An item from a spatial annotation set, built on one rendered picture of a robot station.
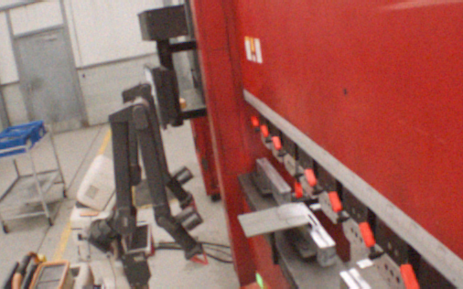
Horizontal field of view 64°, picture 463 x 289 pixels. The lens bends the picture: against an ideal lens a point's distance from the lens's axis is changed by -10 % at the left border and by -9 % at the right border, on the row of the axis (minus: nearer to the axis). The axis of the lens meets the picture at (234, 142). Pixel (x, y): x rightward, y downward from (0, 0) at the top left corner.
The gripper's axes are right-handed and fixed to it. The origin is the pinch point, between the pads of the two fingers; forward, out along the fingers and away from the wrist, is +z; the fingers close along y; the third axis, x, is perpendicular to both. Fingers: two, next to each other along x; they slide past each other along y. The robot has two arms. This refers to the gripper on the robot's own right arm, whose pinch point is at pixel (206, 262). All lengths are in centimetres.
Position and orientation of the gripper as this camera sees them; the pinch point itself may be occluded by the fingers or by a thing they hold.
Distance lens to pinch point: 154.3
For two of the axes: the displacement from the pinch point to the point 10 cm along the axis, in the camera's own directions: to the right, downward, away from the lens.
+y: -1.7, -2.8, 9.4
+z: 5.7, 7.6, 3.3
